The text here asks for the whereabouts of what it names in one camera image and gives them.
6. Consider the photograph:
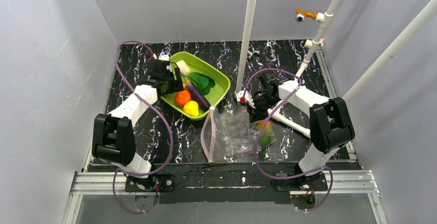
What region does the orange fake fruit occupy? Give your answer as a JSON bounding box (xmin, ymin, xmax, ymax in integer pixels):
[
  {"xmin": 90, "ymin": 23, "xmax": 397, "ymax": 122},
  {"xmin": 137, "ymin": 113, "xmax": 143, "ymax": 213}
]
[{"xmin": 174, "ymin": 90, "xmax": 191, "ymax": 108}]

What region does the purple fake eggplant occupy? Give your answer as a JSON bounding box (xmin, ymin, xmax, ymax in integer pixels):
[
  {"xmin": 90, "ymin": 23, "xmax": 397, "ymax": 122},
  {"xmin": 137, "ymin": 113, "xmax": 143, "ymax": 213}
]
[{"xmin": 186, "ymin": 82, "xmax": 211, "ymax": 111}]

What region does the yellow fake pepper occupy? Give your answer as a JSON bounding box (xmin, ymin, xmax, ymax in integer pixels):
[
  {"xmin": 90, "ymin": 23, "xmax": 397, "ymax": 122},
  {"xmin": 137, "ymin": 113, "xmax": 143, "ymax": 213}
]
[{"xmin": 182, "ymin": 100, "xmax": 199, "ymax": 117}]

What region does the green fake leaf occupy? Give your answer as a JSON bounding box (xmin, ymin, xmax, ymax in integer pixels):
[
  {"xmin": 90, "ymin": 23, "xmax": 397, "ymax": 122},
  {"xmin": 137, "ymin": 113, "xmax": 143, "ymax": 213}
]
[{"xmin": 176, "ymin": 60, "xmax": 216, "ymax": 95}]

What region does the clear zip top bag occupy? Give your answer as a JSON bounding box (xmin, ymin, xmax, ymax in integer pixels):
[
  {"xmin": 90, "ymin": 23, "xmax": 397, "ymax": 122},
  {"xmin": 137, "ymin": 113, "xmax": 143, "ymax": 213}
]
[{"xmin": 200, "ymin": 106, "xmax": 276, "ymax": 163}]

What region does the green fake apple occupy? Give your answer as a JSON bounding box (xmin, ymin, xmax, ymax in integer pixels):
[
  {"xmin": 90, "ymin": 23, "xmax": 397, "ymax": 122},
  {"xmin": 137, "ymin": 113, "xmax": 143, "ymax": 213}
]
[{"xmin": 159, "ymin": 82, "xmax": 170, "ymax": 95}]

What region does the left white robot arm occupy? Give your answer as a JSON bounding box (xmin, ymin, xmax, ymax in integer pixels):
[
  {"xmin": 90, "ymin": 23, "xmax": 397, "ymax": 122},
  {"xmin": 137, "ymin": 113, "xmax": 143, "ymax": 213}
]
[{"xmin": 92, "ymin": 56, "xmax": 183, "ymax": 179}]

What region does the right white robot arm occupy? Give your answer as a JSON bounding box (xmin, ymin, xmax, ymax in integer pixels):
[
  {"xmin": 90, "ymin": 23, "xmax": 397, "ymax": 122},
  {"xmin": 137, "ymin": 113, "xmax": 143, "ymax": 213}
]
[{"xmin": 239, "ymin": 68, "xmax": 355, "ymax": 188}]

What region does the orange green fake mango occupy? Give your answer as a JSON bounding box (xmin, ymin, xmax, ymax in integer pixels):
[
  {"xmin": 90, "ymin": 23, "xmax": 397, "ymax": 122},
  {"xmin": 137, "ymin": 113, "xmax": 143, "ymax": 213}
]
[{"xmin": 256, "ymin": 119, "xmax": 274, "ymax": 148}]

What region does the lime green plastic tray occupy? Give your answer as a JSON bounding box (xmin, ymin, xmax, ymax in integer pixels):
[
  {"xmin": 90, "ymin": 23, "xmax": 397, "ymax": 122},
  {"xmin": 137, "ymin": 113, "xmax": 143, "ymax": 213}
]
[{"xmin": 161, "ymin": 51, "xmax": 231, "ymax": 120}]

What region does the small metal fitting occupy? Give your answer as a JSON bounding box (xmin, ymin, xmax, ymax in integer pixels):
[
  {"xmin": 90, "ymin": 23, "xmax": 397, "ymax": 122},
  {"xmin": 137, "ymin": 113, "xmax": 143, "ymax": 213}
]
[{"xmin": 246, "ymin": 50, "xmax": 260, "ymax": 61}]

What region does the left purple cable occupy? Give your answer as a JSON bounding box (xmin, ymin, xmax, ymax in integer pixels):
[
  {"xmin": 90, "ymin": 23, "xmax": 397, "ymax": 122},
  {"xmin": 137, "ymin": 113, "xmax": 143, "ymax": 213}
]
[{"xmin": 112, "ymin": 40, "xmax": 175, "ymax": 215}]

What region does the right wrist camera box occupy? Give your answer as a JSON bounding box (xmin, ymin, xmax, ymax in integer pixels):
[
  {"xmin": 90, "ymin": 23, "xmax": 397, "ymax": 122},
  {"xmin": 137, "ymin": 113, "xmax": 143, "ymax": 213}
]
[{"xmin": 234, "ymin": 90, "xmax": 255, "ymax": 108}]

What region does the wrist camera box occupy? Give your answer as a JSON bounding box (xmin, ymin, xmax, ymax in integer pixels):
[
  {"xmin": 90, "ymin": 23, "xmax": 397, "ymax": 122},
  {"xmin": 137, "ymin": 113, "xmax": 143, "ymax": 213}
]
[
  {"xmin": 234, "ymin": 90, "xmax": 255, "ymax": 108},
  {"xmin": 152, "ymin": 54, "xmax": 170, "ymax": 62}
]

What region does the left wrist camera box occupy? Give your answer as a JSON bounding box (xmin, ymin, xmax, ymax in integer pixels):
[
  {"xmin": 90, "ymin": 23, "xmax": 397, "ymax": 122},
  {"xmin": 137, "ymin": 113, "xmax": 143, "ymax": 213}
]
[{"xmin": 152, "ymin": 54, "xmax": 170, "ymax": 62}]

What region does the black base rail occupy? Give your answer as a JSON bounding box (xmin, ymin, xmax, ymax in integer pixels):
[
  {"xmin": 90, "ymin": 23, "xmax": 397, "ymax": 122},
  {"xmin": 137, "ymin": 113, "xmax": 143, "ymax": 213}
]
[{"xmin": 124, "ymin": 163, "xmax": 329, "ymax": 204}]

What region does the orange faucet handle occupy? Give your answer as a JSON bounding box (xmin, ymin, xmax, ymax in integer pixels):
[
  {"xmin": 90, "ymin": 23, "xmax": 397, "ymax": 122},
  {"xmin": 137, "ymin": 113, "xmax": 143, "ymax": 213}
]
[{"xmin": 295, "ymin": 7, "xmax": 317, "ymax": 23}]

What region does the white PVC pipe frame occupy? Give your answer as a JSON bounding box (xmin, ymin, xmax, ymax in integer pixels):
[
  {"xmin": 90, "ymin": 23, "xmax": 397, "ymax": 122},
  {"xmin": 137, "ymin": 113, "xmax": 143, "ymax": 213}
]
[{"xmin": 233, "ymin": 0, "xmax": 437, "ymax": 140}]

